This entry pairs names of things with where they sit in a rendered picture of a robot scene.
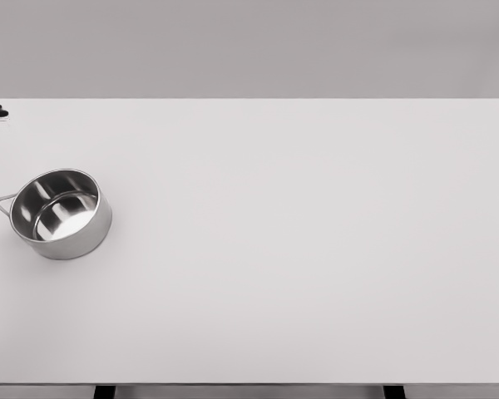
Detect stainless steel saucepan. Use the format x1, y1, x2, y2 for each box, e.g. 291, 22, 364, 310
0, 168, 113, 261

